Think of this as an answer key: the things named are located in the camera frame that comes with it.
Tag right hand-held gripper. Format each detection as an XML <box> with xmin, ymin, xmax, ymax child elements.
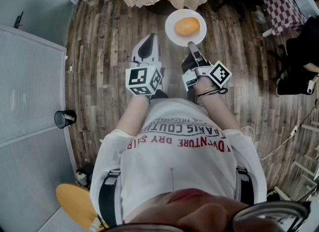
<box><xmin>181</xmin><ymin>41</ymin><xmax>233</xmax><ymax>92</ymax></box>

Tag black harness strap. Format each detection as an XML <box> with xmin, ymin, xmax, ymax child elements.
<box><xmin>98</xmin><ymin>169</ymin><xmax>121</xmax><ymax>228</ymax></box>
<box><xmin>235</xmin><ymin>165</ymin><xmax>255</xmax><ymax>206</ymax></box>

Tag white printed t-shirt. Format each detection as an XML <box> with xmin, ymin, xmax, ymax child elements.
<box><xmin>89</xmin><ymin>97</ymin><xmax>268</xmax><ymax>227</ymax></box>

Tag yellow stool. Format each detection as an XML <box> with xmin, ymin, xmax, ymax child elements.
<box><xmin>55</xmin><ymin>183</ymin><xmax>109</xmax><ymax>232</ymax></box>

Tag white round plate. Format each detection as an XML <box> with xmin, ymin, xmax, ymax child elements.
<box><xmin>164</xmin><ymin>8</ymin><xmax>207</xmax><ymax>47</ymax></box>

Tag black office chair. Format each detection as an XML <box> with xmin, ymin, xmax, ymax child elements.
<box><xmin>267</xmin><ymin>43</ymin><xmax>291</xmax><ymax>82</ymax></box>

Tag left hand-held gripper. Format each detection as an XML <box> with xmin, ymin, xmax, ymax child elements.
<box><xmin>125</xmin><ymin>33</ymin><xmax>164</xmax><ymax>97</ymax></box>

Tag dark-rimmed glasses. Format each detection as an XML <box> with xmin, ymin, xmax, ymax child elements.
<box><xmin>91</xmin><ymin>200</ymin><xmax>312</xmax><ymax>232</ymax></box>

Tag black cup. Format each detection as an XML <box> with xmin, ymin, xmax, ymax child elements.
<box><xmin>54</xmin><ymin>110</ymin><xmax>77</xmax><ymax>130</ymax></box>

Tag person's face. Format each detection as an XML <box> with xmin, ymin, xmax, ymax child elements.
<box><xmin>123</xmin><ymin>188</ymin><xmax>275</xmax><ymax>232</ymax></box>

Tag orange bread roll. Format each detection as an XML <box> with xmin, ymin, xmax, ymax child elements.
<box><xmin>173</xmin><ymin>17</ymin><xmax>200</xmax><ymax>36</ymax></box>

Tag black door handle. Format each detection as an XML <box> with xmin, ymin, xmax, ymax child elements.
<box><xmin>13</xmin><ymin>10</ymin><xmax>24</xmax><ymax>29</ymax></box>

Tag person's right forearm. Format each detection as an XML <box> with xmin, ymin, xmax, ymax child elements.
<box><xmin>195</xmin><ymin>75</ymin><xmax>241</xmax><ymax>132</ymax></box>

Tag person's left forearm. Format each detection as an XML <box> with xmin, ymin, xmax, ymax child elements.
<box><xmin>116</xmin><ymin>93</ymin><xmax>152</xmax><ymax>133</ymax></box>

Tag white cable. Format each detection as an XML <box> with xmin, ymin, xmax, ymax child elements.
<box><xmin>239</xmin><ymin>98</ymin><xmax>319</xmax><ymax>162</ymax></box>

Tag purple checkered tablecloth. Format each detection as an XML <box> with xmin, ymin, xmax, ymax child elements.
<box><xmin>259</xmin><ymin>0</ymin><xmax>310</xmax><ymax>37</ymax></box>

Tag ribbed translucent door panel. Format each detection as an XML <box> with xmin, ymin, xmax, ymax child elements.
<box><xmin>0</xmin><ymin>23</ymin><xmax>77</xmax><ymax>232</ymax></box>

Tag white wooden rack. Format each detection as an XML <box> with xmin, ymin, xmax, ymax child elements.
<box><xmin>293</xmin><ymin>118</ymin><xmax>319</xmax><ymax>198</ymax></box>

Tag black cord bracelet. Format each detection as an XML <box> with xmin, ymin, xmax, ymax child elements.
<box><xmin>193</xmin><ymin>85</ymin><xmax>229</xmax><ymax>106</ymax></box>

